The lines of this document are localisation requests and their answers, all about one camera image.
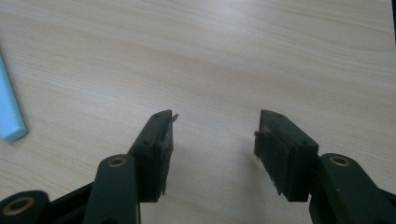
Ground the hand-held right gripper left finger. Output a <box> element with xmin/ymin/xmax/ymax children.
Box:
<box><xmin>127</xmin><ymin>109</ymin><xmax>180</xmax><ymax>203</ymax></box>

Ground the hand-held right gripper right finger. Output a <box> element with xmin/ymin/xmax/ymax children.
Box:
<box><xmin>253</xmin><ymin>109</ymin><xmax>320</xmax><ymax>203</ymax></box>

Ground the blue and white toothbrush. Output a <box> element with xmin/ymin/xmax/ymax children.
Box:
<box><xmin>0</xmin><ymin>53</ymin><xmax>29</xmax><ymax>144</ymax></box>

